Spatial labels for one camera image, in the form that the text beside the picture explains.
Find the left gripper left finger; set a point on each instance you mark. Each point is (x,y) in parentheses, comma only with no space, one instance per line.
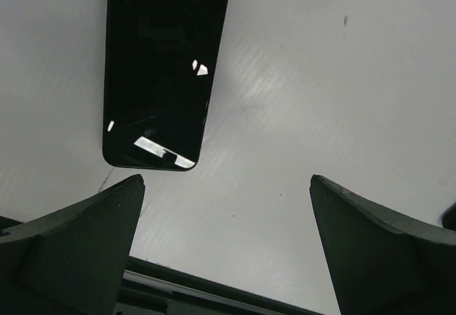
(71,261)

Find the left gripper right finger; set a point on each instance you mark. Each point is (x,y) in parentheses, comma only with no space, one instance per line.
(382,261)

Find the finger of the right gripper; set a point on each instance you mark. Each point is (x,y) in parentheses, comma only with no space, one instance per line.
(449,218)

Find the black phone case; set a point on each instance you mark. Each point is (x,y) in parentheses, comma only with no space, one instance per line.
(164,69)

